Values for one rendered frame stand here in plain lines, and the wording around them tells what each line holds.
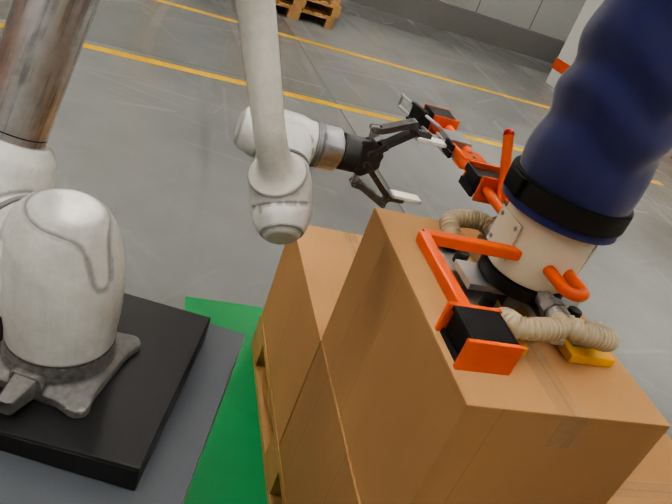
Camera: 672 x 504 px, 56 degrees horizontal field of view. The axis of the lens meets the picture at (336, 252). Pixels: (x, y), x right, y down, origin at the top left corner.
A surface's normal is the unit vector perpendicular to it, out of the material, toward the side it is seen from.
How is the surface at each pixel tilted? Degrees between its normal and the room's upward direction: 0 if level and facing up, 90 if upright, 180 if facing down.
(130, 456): 3
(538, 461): 90
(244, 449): 0
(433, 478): 90
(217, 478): 0
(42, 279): 78
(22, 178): 71
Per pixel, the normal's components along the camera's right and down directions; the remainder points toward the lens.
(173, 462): 0.31, -0.82
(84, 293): 0.61, 0.40
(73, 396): 0.36, -0.65
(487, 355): 0.18, 0.56
